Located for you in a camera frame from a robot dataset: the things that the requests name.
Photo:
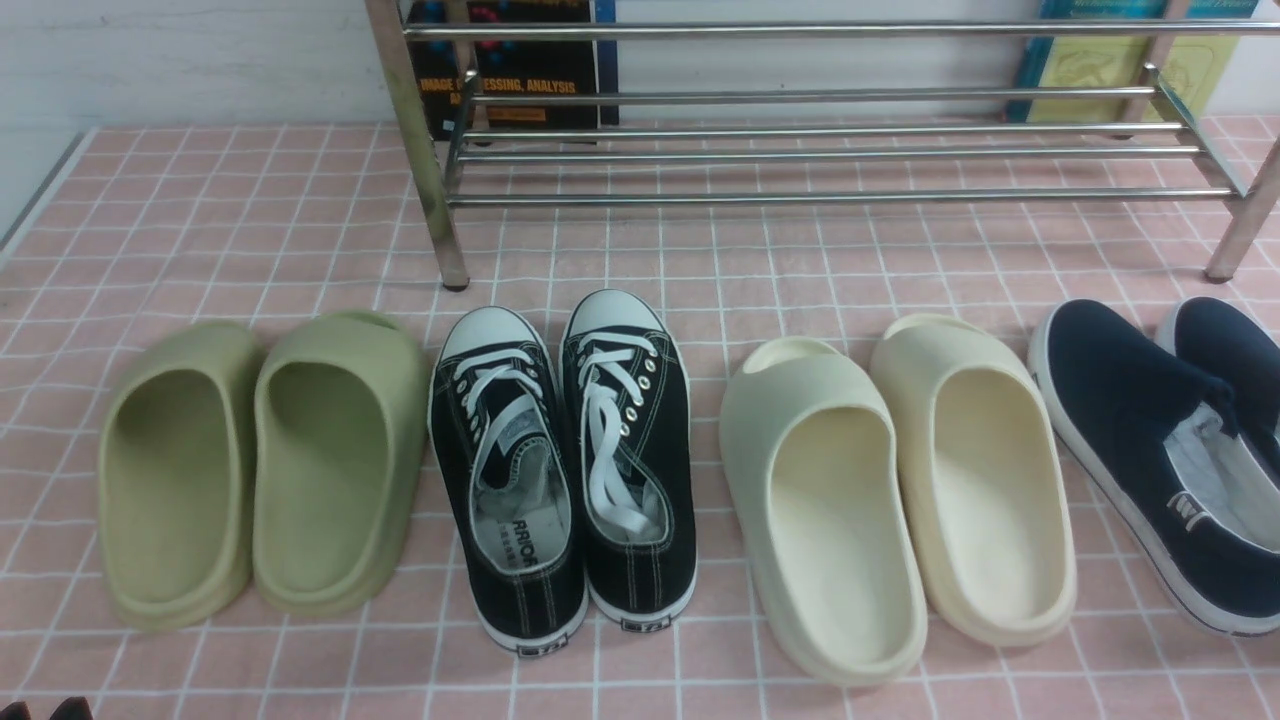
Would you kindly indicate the left navy slip-on shoe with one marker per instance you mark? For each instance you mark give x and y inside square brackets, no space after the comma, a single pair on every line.
[1160,438]

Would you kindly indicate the steel shoe rack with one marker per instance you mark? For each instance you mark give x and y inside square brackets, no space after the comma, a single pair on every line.
[1156,125]

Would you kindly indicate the black image processing book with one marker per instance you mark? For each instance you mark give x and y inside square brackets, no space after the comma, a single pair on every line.
[519,68]

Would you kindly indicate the pink grid tablecloth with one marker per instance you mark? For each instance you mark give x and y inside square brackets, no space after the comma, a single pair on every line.
[152,229]

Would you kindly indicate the black canvas sneaker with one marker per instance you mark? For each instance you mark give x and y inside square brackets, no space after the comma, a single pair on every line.
[627,397]
[495,419]

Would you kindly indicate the green foam slipper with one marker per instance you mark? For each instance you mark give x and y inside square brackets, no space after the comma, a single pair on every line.
[340,408]
[177,459]

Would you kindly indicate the right green foam slipper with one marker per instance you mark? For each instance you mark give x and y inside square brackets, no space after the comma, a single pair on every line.
[340,408]

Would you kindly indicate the left green foam slipper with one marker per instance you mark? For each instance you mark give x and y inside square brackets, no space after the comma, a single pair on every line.
[177,459]

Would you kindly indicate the navy slip-on shoe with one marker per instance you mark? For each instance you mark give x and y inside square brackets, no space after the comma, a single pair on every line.
[1222,341]
[1160,438]

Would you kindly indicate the cream foam slipper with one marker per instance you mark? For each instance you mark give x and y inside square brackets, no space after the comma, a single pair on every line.
[809,453]
[981,480]

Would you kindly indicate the teal yellow book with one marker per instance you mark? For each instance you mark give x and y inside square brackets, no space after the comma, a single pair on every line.
[1193,68]

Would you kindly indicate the left cream foam slipper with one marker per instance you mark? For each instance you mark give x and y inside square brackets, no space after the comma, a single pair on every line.
[809,453]

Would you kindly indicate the right cream foam slipper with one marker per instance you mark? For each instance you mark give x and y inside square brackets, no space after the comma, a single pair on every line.
[981,480]

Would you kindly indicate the right navy slip-on shoe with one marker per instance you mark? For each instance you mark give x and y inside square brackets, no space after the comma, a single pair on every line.
[1222,341]

